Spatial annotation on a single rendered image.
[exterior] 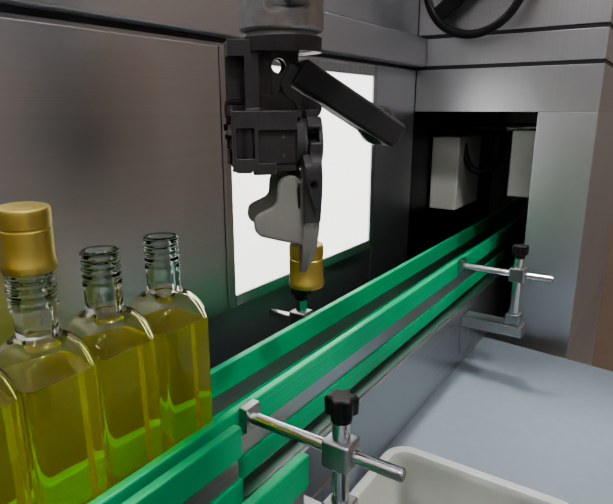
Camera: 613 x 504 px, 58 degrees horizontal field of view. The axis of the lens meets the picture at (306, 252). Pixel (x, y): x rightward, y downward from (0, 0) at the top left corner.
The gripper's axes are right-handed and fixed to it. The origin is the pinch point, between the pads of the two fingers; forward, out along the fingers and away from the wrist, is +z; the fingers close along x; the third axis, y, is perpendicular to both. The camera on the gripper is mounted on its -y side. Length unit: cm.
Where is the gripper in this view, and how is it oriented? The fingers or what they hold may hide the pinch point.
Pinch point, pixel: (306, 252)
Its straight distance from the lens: 54.8
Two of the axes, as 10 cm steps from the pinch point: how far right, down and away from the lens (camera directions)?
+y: -9.8, 0.6, -1.9
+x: 2.0, 2.7, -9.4
